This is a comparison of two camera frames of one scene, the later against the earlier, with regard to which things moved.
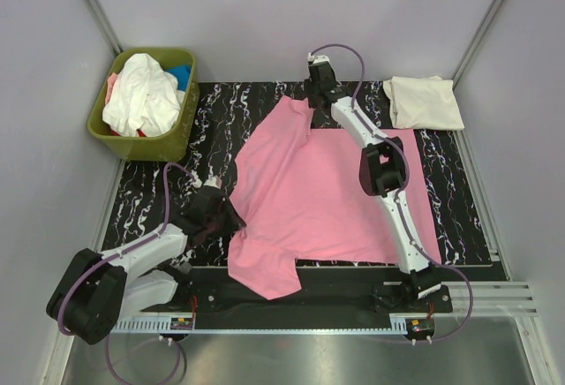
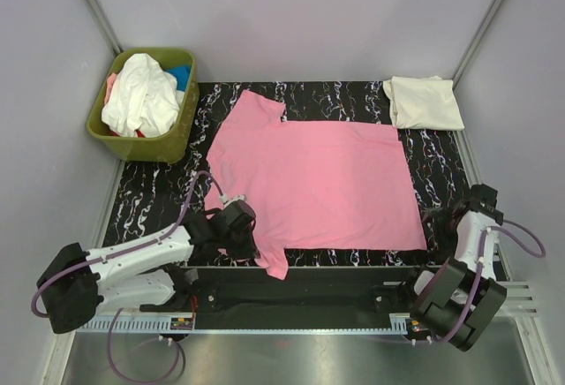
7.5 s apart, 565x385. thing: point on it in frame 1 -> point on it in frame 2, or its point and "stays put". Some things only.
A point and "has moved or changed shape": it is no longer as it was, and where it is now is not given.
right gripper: x=311 y=103 -> x=442 y=247
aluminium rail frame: x=490 y=299 stays put
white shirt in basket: x=146 y=99 stays put
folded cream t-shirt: x=424 y=103 stays put
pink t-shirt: x=301 y=196 has moved or changed shape
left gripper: x=234 y=222 -> x=249 y=251
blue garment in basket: x=183 y=74 stays put
